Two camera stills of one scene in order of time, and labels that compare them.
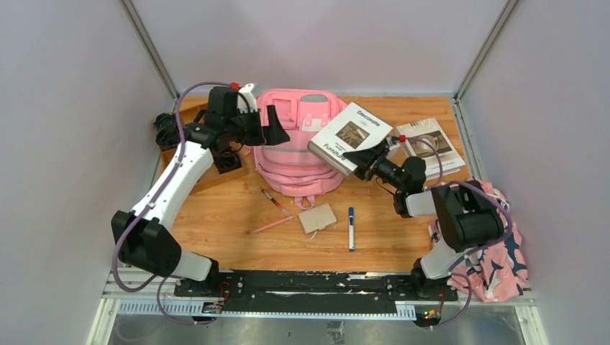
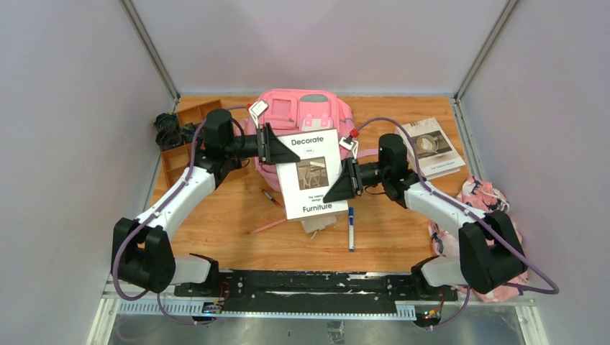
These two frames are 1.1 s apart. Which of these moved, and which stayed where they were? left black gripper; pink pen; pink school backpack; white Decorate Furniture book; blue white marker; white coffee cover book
Moved: white Decorate Furniture book; left black gripper
Stayed: pink pen; white coffee cover book; blue white marker; pink school backpack
